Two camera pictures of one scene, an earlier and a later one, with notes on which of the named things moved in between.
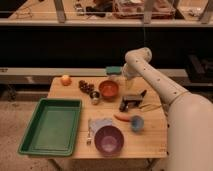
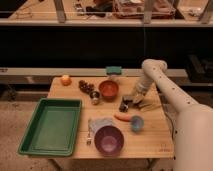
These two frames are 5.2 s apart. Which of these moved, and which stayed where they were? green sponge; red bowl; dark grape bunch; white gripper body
Moved: white gripper body
Stayed: red bowl; green sponge; dark grape bunch
